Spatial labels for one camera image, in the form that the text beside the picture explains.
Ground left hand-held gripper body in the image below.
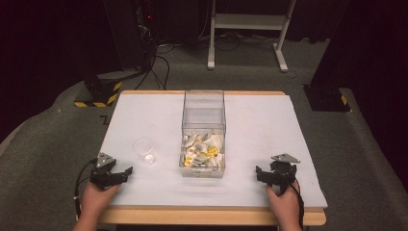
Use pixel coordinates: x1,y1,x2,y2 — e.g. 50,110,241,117
89,152,118,191

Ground person's right hand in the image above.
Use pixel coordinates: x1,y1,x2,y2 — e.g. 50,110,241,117
265,181,303,229

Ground pile of white yellow packets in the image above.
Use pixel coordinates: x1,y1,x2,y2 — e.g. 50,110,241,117
182,130,225,169

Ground white metal stand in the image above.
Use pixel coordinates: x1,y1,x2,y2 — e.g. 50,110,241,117
207,0,296,73

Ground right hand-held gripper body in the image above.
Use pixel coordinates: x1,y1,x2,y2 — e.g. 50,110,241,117
268,153,301,195

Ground white foam mat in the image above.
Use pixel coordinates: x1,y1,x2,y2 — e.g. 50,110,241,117
99,92,329,209

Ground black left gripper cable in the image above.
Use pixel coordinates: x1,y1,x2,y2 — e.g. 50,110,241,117
73,158,98,222

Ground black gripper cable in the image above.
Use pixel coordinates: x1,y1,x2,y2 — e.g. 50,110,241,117
288,180,305,231
73,158,98,222

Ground clear plastic box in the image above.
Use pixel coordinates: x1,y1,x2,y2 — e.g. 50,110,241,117
178,90,227,179

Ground wooden table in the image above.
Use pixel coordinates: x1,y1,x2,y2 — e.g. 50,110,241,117
97,90,328,227

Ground clear plastic cup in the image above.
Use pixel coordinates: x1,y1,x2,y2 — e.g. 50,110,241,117
132,137,158,166

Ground black equipment rack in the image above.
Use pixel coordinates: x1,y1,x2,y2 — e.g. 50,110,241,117
102,0,158,72

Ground black floor base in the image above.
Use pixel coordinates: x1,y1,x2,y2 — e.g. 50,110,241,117
302,83,351,113

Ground person's left hand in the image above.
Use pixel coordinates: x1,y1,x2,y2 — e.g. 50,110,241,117
79,182,121,223

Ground black floor cables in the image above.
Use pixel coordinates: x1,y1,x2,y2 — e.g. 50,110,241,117
134,42,171,91

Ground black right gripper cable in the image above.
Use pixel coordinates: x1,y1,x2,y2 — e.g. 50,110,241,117
288,180,305,231

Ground black base with yellow stripes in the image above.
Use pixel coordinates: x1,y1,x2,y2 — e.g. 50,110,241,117
73,71,124,109

